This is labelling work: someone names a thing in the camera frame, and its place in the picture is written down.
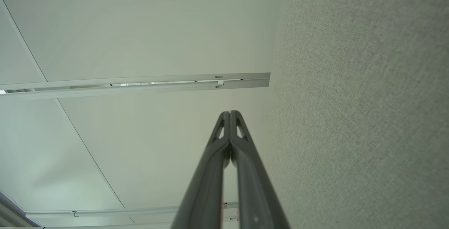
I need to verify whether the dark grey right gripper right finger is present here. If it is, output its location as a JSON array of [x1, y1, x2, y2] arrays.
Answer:
[[230, 110, 291, 229]]

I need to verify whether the grey double partition post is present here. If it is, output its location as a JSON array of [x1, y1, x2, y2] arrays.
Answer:
[[0, 73, 271, 100]]

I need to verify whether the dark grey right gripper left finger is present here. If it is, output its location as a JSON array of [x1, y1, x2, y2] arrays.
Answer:
[[171, 111, 231, 229]]

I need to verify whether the grey single partition post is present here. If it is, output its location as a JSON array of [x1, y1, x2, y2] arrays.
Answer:
[[26, 202, 239, 222]]

